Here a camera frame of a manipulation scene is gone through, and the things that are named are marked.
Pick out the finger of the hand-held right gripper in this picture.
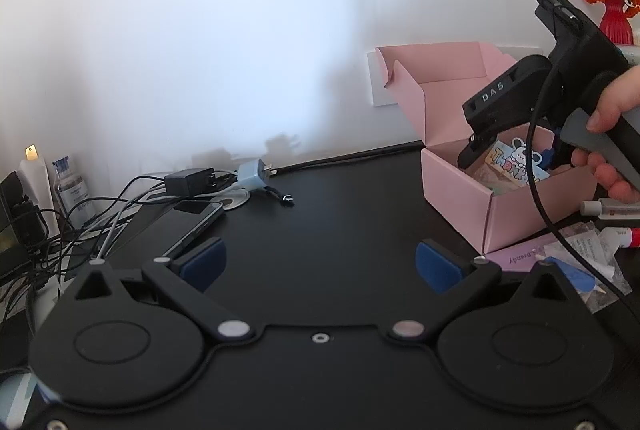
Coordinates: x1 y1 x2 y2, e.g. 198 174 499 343
457 127 502 171

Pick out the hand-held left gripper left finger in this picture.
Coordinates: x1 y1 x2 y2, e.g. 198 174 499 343
74 237 252 342

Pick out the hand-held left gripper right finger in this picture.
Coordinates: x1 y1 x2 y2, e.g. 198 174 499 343
387 239 573 342

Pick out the pink cardboard box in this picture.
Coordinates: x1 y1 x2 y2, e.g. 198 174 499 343
376 41 598 256

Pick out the lavender tube black cap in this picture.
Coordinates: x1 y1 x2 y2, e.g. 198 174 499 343
482 232 558 268

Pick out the blue packet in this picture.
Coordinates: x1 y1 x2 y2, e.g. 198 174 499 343
544 257 597 293

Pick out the grey tube white cap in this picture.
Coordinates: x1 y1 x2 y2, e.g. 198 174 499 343
580 199 640 219

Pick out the white printed sachet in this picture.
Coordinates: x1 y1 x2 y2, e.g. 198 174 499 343
569 230 621 280

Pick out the white tube red band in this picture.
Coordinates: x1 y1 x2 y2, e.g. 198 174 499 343
599 227 640 251

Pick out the clear plastic bag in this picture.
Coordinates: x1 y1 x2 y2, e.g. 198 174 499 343
542 222 632 313

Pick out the black desktop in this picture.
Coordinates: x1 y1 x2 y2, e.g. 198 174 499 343
0 141 640 430

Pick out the person's right hand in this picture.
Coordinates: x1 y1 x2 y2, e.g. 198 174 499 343
572 65 640 203

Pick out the black smartphone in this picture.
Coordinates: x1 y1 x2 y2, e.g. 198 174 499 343
160 199 226 258

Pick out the cartoon sticker card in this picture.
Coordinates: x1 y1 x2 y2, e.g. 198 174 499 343
491 139 549 187

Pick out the white round disc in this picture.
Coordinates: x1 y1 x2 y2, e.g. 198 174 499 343
220 190 251 211

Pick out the black power adapter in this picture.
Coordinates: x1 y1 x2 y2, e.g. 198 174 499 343
165 168 217 197

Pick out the light blue charger plug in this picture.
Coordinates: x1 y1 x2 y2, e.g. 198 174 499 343
237 158 277 189

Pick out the clear bottle blue cap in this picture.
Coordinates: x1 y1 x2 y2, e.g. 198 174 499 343
51 155 93 226

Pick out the black hub box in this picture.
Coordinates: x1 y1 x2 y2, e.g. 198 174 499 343
14 195 47 247

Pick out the white bottle yellow cap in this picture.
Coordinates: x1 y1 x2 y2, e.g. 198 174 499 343
19 144 58 236

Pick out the light blue striped cloth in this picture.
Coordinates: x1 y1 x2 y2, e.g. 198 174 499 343
0 370 51 430

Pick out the bundle of cables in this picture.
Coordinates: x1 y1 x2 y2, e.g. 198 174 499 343
0 167 241 326

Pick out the short black charging cable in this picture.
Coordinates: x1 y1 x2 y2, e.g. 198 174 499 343
262 184 296 207

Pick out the white wall socket panel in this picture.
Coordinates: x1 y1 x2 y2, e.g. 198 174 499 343
366 50 401 107

